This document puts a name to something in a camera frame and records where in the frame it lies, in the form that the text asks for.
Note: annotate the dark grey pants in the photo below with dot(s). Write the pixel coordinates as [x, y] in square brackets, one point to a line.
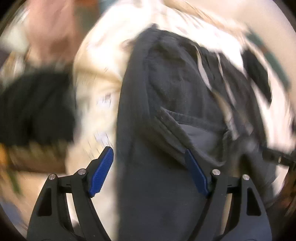
[178, 96]

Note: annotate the black cloth on bed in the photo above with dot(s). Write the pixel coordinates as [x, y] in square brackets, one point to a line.
[257, 73]

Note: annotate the cream bear print bedsheet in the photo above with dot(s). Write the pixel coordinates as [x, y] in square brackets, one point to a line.
[99, 68]

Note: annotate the pink hanging cloth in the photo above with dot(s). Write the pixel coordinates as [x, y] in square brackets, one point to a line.
[52, 31]

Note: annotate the dark clothes pile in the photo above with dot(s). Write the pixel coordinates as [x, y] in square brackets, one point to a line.
[38, 107]

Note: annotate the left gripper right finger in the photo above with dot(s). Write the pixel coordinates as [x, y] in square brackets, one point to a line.
[233, 208]

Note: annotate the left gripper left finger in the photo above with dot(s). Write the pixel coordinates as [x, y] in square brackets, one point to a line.
[64, 209]

